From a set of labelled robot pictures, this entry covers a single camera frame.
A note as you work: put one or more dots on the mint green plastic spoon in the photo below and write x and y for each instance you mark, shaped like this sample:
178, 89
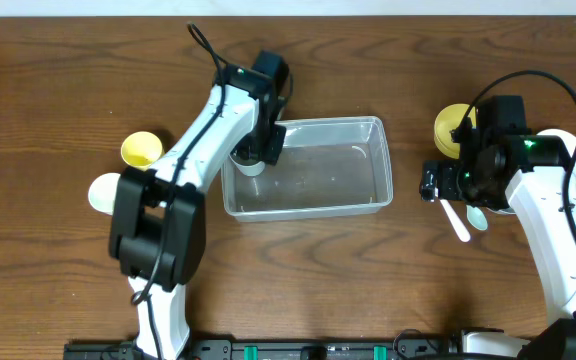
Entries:
477, 218

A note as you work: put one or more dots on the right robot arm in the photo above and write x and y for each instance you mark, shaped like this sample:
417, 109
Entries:
493, 160

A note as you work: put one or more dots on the grey plastic cup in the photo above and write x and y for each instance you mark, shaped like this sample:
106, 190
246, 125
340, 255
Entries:
250, 168

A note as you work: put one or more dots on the light blue plastic bowl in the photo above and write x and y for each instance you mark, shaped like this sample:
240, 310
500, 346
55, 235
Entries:
504, 211

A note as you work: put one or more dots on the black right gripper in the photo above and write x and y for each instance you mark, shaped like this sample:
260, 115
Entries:
438, 180

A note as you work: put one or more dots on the white plastic fork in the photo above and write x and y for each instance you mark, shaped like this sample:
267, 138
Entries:
459, 228

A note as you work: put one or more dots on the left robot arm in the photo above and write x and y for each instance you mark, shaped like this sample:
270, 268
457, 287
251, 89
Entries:
158, 227

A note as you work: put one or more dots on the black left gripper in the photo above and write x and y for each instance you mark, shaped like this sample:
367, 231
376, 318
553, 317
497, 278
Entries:
266, 148

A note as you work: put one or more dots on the white plastic cup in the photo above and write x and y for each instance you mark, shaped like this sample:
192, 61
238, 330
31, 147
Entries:
102, 193

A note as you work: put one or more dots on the yellow plastic cup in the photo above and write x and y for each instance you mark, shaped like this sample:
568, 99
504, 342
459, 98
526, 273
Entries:
141, 149

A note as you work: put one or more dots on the yellow plastic bowl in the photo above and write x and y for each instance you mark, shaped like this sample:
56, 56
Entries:
447, 120

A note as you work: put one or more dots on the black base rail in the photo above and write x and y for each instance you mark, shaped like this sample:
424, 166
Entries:
227, 350

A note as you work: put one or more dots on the clear plastic container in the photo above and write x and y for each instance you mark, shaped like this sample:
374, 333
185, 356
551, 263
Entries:
328, 167

